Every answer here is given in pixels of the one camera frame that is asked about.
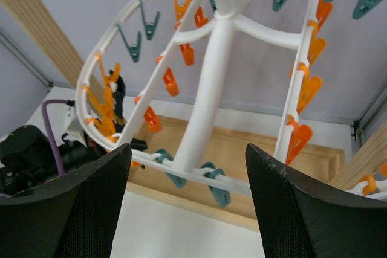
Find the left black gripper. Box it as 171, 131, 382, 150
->
0, 124, 149, 197

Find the navy sock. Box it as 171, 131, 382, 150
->
109, 75, 126, 133

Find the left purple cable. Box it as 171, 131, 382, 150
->
41, 99, 75, 177

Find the white round clip hanger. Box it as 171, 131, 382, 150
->
75, 0, 331, 206

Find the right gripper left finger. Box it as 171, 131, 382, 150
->
1, 144, 132, 257

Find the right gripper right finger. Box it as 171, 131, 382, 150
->
245, 143, 386, 257

